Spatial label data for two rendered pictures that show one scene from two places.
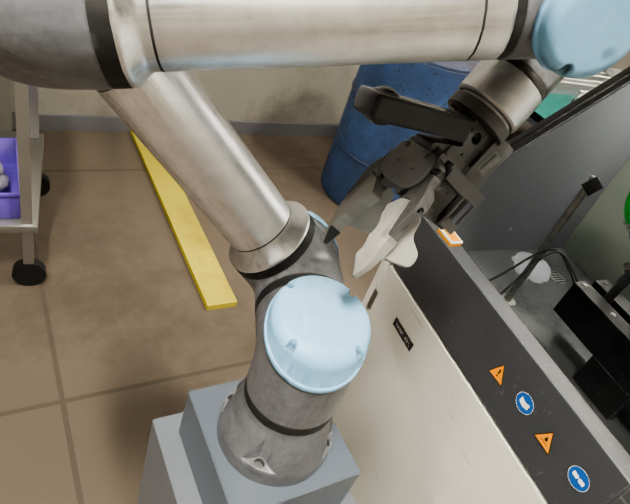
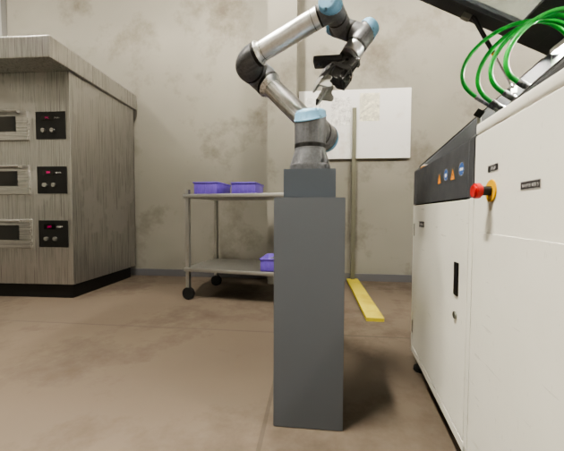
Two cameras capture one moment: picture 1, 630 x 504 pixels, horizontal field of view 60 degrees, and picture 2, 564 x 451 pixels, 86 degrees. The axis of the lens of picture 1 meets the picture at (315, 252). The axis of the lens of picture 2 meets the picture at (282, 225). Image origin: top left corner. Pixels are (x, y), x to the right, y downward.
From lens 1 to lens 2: 1.19 m
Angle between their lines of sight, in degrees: 55
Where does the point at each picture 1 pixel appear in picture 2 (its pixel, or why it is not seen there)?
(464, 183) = (342, 64)
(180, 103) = (279, 86)
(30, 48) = (243, 56)
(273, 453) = (299, 155)
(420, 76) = not seen: hidden behind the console
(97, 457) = not seen: hidden behind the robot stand
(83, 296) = not seen: hidden behind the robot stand
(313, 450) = (312, 154)
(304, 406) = (303, 129)
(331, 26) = (284, 29)
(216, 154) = (288, 96)
